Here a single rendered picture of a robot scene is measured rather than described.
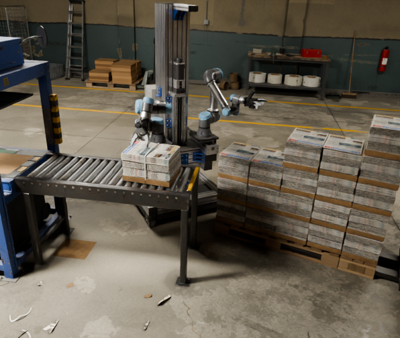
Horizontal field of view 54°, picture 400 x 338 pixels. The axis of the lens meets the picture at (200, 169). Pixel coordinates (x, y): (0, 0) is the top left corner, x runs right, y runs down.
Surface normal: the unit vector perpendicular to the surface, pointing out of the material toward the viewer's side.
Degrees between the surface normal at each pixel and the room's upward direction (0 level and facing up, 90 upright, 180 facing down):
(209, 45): 90
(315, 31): 90
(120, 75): 90
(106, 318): 0
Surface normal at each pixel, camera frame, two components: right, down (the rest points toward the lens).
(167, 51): 0.45, 0.38
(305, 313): 0.04, -0.91
